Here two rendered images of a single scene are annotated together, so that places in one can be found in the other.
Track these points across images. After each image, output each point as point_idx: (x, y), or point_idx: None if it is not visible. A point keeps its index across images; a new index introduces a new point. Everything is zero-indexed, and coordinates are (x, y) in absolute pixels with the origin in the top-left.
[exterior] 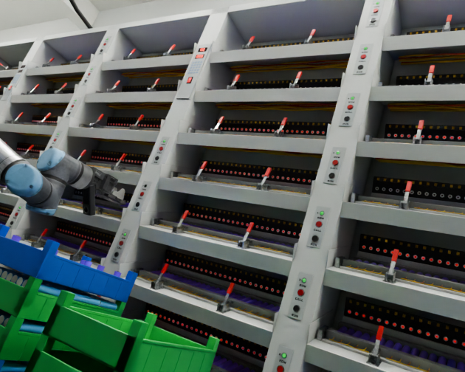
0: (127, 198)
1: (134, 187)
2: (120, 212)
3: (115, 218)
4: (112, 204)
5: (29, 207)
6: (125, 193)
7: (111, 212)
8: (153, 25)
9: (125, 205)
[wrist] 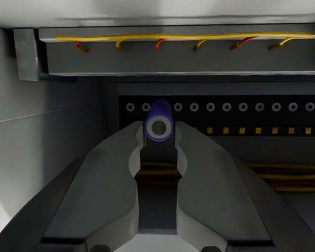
0: (247, 116)
1: (247, 142)
2: (137, 73)
3: (80, 3)
4: None
5: None
6: (257, 135)
7: (230, 58)
8: None
9: (148, 114)
